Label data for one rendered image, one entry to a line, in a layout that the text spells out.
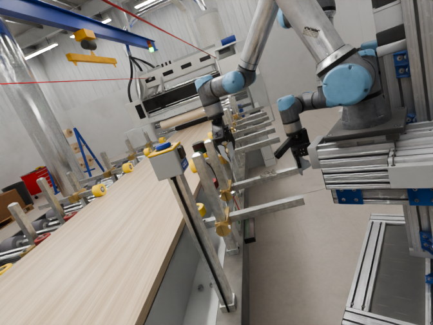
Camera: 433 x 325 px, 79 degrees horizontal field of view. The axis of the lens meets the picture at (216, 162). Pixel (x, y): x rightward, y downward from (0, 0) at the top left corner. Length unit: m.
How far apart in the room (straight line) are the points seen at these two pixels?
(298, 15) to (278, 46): 9.28
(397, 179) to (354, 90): 0.28
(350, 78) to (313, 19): 0.19
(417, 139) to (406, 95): 0.26
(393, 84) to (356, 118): 0.27
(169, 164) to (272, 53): 9.55
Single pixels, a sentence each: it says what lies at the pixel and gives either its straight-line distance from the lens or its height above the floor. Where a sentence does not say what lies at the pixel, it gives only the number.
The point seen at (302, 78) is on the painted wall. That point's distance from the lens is 10.22.
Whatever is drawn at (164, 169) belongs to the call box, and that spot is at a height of 1.18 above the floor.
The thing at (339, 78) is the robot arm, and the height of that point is 1.23.
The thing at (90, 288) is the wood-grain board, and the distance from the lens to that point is 0.93.
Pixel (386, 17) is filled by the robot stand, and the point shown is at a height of 1.34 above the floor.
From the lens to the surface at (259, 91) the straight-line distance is 3.66.
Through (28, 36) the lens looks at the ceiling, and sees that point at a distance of 11.53.
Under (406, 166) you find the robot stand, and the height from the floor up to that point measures 0.95.
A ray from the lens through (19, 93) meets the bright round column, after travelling 5.18.
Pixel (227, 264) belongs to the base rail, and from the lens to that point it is 1.05.
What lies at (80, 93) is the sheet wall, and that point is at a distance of 12.09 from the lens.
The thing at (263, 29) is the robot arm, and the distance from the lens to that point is 1.05.
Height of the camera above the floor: 1.32
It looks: 15 degrees down
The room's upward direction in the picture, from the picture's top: 20 degrees counter-clockwise
